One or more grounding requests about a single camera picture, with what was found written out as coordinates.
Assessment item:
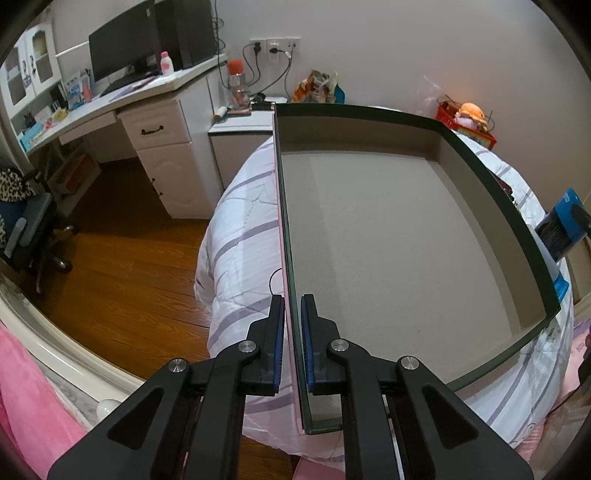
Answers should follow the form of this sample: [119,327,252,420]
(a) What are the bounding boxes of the pink box with green rim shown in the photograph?
[273,104,560,434]

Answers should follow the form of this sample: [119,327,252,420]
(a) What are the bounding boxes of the blue black cup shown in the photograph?
[535,188,590,262]

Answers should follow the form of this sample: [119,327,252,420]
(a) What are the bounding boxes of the pink blanket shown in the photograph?
[1,328,87,479]

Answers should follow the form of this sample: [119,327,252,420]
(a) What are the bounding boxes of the office chair with leopard cloth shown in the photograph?
[1,155,78,295]

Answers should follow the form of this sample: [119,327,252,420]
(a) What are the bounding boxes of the white bedside cabinet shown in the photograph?
[208,97,287,189]

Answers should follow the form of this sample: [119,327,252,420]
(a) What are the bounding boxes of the white computer desk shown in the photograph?
[26,56,225,219]

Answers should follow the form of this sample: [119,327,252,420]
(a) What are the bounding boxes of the red storage box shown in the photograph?
[436,99,497,150]

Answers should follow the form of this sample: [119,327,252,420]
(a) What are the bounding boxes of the orange plush toy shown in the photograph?
[454,102,489,133]

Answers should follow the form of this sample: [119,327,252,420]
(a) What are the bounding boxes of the red lidded water bottle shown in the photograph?
[228,59,249,110]

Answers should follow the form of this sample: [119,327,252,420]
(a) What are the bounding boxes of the colourful snack bags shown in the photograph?
[290,70,346,104]

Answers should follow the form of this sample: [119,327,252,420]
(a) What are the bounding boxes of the pink white bottle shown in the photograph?
[160,51,174,76]

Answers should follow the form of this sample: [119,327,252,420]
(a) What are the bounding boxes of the black computer monitor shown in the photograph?
[89,1,161,96]

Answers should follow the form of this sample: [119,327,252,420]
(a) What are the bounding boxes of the white glass door cabinet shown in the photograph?
[1,23,61,119]

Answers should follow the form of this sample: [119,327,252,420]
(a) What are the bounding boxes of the black computer tower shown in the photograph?
[155,0,216,71]

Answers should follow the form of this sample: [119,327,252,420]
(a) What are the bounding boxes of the white wall socket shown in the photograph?
[250,37,301,57]

